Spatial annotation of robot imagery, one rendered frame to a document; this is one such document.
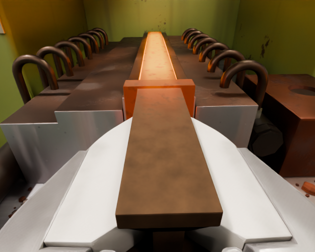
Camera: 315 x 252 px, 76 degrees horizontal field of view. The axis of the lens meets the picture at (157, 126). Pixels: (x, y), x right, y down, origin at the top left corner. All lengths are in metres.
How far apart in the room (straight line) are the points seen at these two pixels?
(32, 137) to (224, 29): 0.56
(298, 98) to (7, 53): 0.34
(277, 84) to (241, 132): 0.10
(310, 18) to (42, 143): 0.38
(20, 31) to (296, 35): 0.41
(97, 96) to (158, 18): 0.46
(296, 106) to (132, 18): 0.50
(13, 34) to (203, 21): 0.46
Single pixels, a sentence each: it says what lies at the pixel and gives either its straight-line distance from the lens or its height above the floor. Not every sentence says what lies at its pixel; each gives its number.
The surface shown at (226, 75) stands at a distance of 0.18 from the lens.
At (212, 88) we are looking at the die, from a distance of 0.19.
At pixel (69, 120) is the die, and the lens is 0.17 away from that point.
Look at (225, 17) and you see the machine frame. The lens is 0.65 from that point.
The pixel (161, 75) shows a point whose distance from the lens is 0.17.
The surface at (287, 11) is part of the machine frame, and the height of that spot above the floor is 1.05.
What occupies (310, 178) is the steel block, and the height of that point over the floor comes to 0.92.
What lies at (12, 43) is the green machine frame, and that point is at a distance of 0.34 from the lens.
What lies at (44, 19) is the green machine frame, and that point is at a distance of 0.43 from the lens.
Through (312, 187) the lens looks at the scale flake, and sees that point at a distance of 0.23.
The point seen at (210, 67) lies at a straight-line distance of 0.22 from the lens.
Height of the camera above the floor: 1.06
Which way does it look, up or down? 31 degrees down
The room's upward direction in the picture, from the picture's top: 1 degrees counter-clockwise
